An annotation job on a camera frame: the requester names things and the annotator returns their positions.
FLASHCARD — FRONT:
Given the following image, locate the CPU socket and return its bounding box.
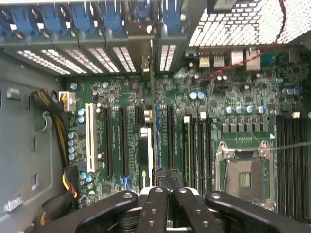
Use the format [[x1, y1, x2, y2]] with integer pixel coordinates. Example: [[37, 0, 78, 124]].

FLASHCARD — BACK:
[[215, 140, 278, 208]]

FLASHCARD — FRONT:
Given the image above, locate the blue expansion slot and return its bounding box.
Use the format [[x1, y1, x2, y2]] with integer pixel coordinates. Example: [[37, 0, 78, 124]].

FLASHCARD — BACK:
[[155, 103, 161, 170]]

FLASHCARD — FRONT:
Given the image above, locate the white expansion slot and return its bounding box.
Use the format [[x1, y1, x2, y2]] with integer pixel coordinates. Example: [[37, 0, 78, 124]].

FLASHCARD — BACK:
[[85, 102, 99, 172]]

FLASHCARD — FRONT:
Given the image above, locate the thin socket locking lever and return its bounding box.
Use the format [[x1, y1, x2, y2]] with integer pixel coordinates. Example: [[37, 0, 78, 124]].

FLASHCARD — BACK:
[[269, 142, 311, 151]]

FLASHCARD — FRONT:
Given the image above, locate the green motherboard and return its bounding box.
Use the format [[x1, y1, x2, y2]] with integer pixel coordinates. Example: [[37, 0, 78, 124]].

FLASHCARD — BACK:
[[64, 47, 311, 219]]

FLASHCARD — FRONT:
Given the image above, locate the white power connector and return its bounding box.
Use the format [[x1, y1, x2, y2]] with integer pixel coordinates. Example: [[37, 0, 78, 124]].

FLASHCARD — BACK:
[[58, 90, 77, 113]]

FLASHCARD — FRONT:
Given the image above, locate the open black PC case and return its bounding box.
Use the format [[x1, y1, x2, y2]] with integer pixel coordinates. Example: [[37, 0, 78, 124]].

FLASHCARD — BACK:
[[0, 0, 311, 233]]

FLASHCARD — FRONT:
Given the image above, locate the yellow black power wire bundle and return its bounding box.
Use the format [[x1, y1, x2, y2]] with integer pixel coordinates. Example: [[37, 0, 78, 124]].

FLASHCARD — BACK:
[[31, 88, 81, 227]]

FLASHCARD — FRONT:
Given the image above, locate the red black twisted wire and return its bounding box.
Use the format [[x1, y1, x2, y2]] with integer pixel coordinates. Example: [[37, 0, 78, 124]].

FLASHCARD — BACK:
[[203, 0, 287, 83]]

